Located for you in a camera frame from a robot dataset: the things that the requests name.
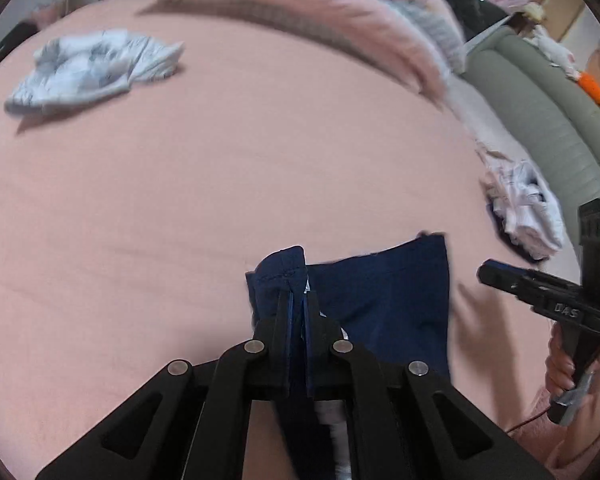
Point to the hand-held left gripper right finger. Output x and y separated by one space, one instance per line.
321 332

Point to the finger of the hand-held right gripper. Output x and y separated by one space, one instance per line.
505 277

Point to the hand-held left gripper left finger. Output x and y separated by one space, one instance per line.
275 332

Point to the navy blue pants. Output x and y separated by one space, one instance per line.
390 300

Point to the stack of folded white clothes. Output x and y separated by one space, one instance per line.
525 205

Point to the person's right hand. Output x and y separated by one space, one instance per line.
557 370

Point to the dark folded garment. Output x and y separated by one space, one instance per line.
510 240

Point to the grey-green upholstered headboard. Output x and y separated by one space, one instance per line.
545 110

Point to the pink bed sheet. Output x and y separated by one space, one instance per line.
180 200

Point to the orange carrot plush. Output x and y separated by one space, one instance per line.
591 87

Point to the white bunny plush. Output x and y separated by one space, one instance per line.
555 52

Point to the small beige plush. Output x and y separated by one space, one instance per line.
532 11

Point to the light blue printed garment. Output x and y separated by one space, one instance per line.
90 67

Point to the pink folded quilt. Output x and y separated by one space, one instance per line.
300 5

